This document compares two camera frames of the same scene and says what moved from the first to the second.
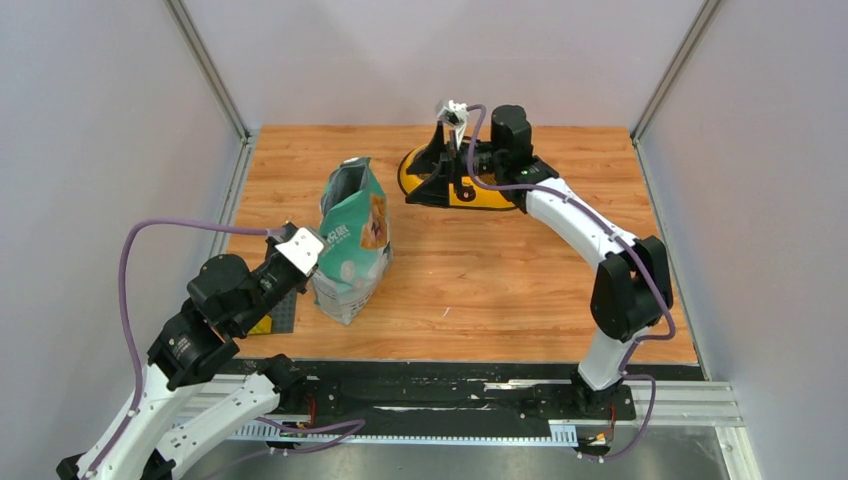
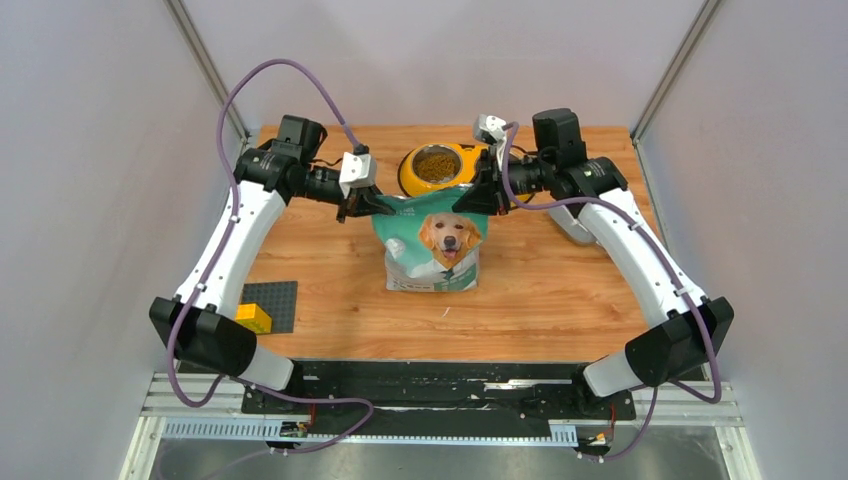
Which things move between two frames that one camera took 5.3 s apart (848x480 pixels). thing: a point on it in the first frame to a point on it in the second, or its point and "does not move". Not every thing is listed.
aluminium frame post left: [217, 85] does not move
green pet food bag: [354, 224] to [429, 245]
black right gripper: [434, 191] to [488, 195]
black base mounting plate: [438, 397] does not move
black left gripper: [272, 249] to [363, 202]
